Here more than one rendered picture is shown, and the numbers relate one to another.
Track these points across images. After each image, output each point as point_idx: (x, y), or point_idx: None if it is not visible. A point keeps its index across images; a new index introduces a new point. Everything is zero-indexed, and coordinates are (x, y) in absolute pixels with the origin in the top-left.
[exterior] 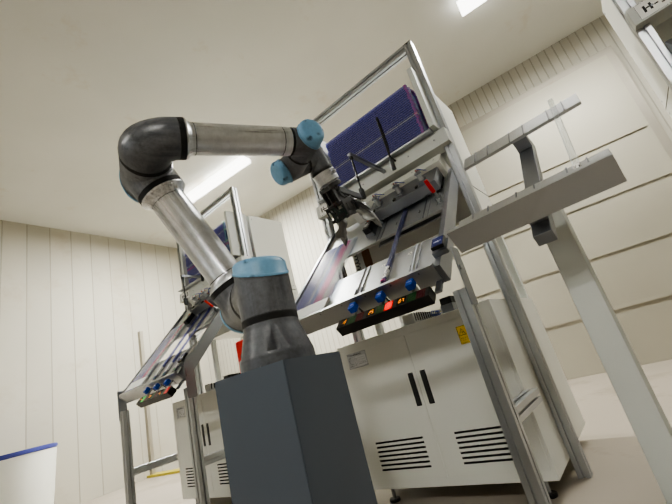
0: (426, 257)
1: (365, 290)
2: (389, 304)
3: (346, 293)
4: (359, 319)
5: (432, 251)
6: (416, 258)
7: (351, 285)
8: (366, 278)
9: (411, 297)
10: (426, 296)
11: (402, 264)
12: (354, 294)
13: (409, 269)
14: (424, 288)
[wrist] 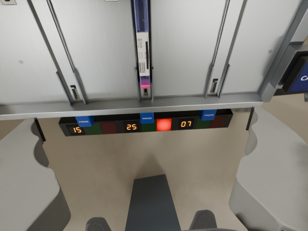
0: (250, 50)
1: (112, 109)
2: (165, 124)
3: (14, 65)
4: (112, 133)
5: (280, 79)
6: (227, 36)
7: (4, 35)
8: (61, 31)
9: (203, 124)
10: (224, 127)
11: (186, 37)
12: (64, 90)
13: (210, 79)
14: (225, 116)
